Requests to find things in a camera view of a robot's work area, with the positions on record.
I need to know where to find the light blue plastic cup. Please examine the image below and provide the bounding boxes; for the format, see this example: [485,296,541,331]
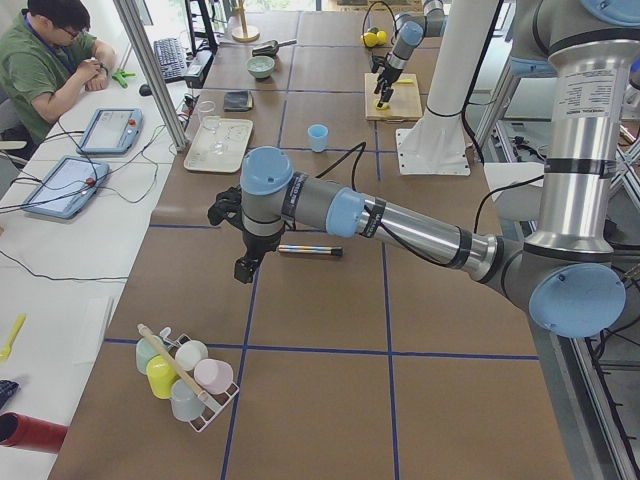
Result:
[307,124,329,153]

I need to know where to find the green plastic clip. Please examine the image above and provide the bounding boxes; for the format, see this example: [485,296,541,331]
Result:
[111,68,136,88]

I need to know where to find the near teach pendant tablet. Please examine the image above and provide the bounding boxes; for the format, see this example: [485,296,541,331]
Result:
[21,155,110,219]

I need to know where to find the white cup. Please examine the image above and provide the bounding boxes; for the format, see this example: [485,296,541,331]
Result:
[175,340,208,372]

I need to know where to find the yellow plastic spatula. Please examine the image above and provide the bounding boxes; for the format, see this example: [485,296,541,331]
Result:
[0,313,26,362]

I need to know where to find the yellow cup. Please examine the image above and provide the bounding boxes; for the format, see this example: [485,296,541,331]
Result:
[145,355,179,400]

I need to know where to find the clear wine glass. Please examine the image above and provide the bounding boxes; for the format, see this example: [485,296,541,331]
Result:
[196,100,226,155]

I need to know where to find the seated person green shirt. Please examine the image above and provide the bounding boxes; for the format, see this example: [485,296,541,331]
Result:
[1,0,116,144]

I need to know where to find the black computer mouse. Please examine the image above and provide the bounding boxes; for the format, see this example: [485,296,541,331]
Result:
[139,84,152,97]

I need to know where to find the grey folded cloth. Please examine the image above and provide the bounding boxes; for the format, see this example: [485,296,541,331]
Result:
[223,90,253,112]

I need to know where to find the yellow lemon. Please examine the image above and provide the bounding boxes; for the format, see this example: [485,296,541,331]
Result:
[361,31,378,48]
[376,30,387,45]

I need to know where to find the wooden mug tree stand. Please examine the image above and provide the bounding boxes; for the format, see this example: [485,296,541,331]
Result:
[231,0,260,43]

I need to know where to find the red cylinder bottle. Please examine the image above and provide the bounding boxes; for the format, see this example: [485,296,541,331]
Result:
[1,412,68,454]

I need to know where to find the mint green cup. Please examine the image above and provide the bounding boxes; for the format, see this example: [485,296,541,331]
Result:
[135,338,158,375]

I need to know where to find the bamboo cutting board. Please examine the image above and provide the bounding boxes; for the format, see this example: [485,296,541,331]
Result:
[364,73,423,121]

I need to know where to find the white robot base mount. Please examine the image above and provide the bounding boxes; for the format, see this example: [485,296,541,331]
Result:
[396,1,502,176]

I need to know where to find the steel ice scoop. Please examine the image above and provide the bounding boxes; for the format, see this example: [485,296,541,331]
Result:
[251,39,298,57]

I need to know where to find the aluminium frame post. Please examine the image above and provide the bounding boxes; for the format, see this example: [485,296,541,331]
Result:
[113,0,188,152]

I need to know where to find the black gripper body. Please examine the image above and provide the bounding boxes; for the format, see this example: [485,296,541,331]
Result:
[370,55,400,94]
[207,186,268,284]

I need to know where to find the black keyboard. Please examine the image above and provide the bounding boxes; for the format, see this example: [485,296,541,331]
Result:
[153,38,187,83]

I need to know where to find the grey blue cup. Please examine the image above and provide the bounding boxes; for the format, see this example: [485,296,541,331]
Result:
[170,379,204,422]

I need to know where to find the green bowl of ice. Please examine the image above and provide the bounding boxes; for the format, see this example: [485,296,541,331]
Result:
[246,55,276,80]

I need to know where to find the pink cup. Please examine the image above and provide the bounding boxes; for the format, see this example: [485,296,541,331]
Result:
[193,358,234,395]

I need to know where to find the steel muddler black tip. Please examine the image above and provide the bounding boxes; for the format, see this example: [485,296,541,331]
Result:
[277,244,344,258]

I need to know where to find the white wire cup rack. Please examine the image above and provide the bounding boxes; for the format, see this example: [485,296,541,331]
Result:
[135,324,239,432]

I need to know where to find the cream bear serving tray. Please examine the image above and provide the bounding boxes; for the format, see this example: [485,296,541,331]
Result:
[183,117,253,174]

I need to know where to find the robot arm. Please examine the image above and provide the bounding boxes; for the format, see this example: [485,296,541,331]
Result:
[207,1,639,338]
[371,0,447,108]

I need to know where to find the far teach pendant tablet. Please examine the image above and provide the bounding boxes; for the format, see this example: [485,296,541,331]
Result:
[76,108,144,156]

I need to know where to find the teach pendant tablet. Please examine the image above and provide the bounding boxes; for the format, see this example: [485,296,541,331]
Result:
[21,155,110,219]
[76,108,144,156]

